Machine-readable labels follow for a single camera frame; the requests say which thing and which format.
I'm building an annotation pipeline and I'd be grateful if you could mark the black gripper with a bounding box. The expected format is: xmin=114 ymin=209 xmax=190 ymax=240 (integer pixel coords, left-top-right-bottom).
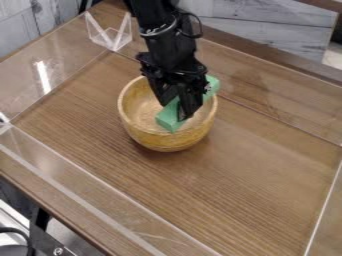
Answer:
xmin=137 ymin=52 xmax=209 ymax=121

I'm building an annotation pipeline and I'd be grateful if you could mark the green rectangular block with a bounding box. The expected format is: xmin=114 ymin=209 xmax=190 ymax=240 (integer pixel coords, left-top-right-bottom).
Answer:
xmin=155 ymin=75 xmax=221 ymax=133

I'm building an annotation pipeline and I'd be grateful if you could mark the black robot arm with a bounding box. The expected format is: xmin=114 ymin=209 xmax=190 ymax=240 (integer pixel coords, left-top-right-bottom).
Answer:
xmin=123 ymin=0 xmax=209 ymax=121

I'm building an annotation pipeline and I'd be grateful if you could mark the brown wooden bowl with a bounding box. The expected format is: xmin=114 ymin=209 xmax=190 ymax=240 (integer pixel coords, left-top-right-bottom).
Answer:
xmin=118 ymin=76 xmax=218 ymax=152

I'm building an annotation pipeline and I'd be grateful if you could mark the clear acrylic tray wall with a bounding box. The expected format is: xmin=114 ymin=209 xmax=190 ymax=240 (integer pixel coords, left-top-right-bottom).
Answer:
xmin=0 ymin=122 xmax=221 ymax=256

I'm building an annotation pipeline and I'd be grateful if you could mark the black table leg bracket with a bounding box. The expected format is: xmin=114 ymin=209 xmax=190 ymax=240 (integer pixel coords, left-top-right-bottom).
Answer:
xmin=28 ymin=208 xmax=76 ymax=256

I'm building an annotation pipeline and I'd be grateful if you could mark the black cable under table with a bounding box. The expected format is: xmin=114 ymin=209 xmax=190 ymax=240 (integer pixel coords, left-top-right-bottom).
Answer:
xmin=0 ymin=226 xmax=38 ymax=256

